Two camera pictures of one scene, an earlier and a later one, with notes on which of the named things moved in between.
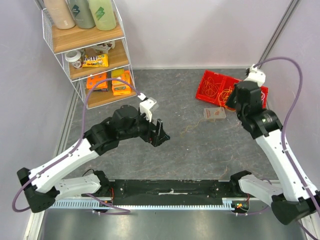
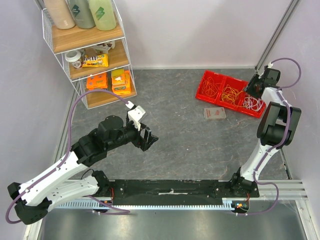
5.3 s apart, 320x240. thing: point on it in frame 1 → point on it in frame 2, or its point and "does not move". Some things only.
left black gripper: (152, 137) → (145, 143)
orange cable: (209, 87) does not move
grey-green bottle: (82, 13) does not move
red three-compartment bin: (217, 88) does not move
